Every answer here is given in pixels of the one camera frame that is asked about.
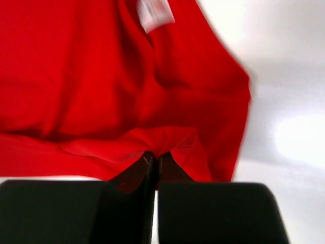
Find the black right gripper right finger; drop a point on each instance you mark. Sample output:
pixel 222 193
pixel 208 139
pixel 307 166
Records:
pixel 214 212

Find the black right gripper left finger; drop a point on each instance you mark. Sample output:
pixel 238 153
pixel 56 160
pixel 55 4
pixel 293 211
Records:
pixel 55 211

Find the red t shirt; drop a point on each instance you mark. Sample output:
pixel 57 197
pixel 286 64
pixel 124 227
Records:
pixel 88 86

